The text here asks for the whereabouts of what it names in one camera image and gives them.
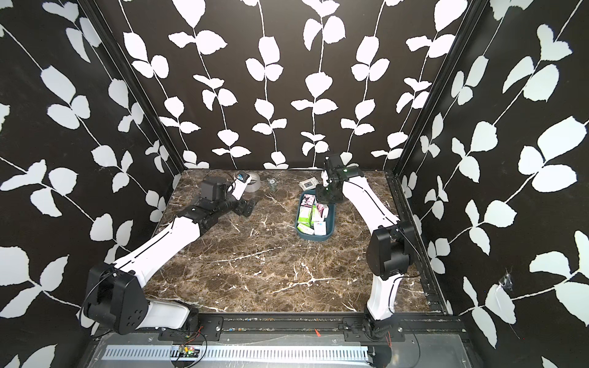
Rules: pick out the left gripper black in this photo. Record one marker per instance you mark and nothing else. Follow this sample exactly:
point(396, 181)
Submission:
point(241, 209)

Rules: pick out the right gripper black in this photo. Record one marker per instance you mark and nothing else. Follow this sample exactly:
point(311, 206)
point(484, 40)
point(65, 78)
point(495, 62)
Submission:
point(320, 197)

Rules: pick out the pink Kuromi tissue pack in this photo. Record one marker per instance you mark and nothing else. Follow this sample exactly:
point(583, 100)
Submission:
point(308, 200)
point(321, 212)

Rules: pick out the green tissue pack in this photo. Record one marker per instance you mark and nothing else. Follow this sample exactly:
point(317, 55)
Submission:
point(305, 229)
point(320, 228)
point(305, 215)

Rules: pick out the green tissue pack front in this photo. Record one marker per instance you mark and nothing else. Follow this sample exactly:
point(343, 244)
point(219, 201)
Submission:
point(305, 229)

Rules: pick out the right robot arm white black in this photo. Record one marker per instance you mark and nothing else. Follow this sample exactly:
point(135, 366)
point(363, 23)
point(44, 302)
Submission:
point(390, 251)

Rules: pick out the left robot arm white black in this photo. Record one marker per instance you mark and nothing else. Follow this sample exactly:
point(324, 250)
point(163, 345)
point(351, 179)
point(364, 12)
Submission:
point(115, 291)

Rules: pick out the small white square box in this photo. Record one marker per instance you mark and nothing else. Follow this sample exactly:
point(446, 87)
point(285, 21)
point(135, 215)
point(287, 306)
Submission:
point(309, 184)

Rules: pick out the teal storage box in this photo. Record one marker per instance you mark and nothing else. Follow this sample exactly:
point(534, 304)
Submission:
point(314, 221)

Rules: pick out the clear tape roll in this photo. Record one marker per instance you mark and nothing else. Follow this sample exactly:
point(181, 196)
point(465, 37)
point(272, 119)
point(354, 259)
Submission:
point(254, 183)

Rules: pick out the white perforated strip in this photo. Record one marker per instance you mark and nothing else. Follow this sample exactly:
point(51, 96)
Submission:
point(267, 354)

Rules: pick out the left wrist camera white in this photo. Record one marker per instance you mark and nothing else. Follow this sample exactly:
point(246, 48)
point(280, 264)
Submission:
point(240, 184)

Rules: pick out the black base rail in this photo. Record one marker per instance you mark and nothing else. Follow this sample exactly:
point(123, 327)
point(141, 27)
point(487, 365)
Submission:
point(353, 326)

